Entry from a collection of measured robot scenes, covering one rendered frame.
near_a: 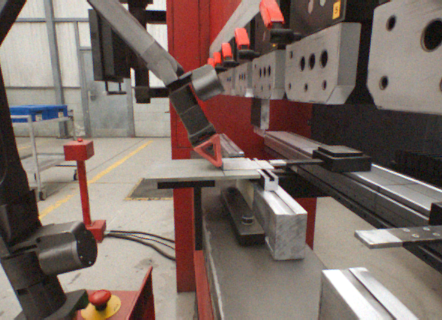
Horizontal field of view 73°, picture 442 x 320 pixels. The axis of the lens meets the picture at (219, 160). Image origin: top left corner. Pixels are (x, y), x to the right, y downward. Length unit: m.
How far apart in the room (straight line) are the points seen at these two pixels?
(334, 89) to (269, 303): 0.33
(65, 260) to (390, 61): 0.45
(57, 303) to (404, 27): 0.54
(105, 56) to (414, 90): 1.67
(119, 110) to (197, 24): 6.64
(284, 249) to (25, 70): 8.85
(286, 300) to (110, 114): 7.87
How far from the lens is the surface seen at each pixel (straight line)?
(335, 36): 0.34
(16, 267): 0.53
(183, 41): 1.61
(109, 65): 1.80
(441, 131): 1.01
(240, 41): 0.63
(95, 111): 8.36
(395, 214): 0.71
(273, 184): 0.68
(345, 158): 0.82
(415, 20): 0.25
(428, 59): 0.24
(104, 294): 0.66
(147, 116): 7.98
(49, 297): 0.55
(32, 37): 9.11
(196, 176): 0.68
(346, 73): 0.33
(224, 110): 1.61
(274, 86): 0.51
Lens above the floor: 1.19
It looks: 13 degrees down
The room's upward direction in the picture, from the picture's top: straight up
